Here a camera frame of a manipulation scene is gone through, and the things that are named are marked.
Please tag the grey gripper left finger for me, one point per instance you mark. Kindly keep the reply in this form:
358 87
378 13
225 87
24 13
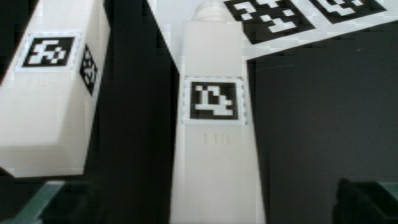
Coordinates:
58 205

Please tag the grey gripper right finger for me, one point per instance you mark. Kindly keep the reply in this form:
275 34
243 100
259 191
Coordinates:
367 203

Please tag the white desk leg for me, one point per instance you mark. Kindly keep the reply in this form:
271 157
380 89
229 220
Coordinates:
216 193
51 89

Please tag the white fiducial marker sheet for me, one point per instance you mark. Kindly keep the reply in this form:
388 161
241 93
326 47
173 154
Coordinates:
296 23

